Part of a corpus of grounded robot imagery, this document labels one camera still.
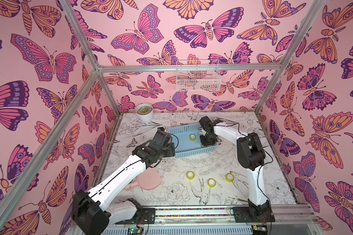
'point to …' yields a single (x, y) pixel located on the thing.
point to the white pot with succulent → (145, 111)
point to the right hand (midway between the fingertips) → (202, 144)
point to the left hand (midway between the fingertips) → (171, 146)
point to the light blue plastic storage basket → (187, 140)
